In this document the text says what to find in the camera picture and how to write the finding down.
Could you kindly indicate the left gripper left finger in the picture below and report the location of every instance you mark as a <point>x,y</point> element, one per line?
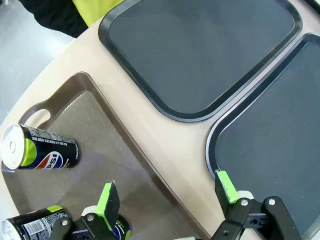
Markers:
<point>110,200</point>

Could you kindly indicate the black green Pepsi can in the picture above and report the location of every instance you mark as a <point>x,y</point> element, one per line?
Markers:
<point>30,225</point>
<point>123,228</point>
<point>47,152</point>

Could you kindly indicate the person in yellow-green jacket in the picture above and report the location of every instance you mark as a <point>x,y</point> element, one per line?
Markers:
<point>95,10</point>

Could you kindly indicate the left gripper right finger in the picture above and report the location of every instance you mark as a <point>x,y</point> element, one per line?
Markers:
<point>226,185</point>

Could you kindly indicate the black plastic tray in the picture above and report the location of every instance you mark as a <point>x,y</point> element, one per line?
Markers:
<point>200,55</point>
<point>275,140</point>
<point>315,4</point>

